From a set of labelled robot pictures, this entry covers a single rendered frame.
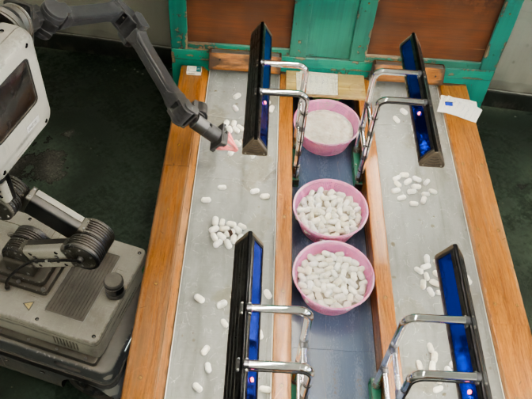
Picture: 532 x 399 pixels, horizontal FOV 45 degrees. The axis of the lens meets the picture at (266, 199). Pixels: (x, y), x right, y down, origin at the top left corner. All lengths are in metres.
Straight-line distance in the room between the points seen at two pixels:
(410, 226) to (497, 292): 0.37
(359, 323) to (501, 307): 0.45
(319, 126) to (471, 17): 0.73
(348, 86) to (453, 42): 0.45
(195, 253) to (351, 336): 0.57
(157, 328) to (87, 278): 0.55
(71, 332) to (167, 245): 0.47
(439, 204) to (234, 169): 0.76
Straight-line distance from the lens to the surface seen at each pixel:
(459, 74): 2.91
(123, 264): 2.49
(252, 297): 1.66
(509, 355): 2.13
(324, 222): 2.28
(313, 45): 2.74
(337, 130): 2.62
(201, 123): 2.27
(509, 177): 3.74
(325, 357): 2.07
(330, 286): 2.12
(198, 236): 2.21
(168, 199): 2.28
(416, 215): 2.38
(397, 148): 2.59
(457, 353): 1.71
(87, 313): 2.39
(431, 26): 2.75
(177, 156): 2.42
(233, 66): 2.74
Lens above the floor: 2.50
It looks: 50 degrees down
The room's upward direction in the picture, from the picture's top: 6 degrees clockwise
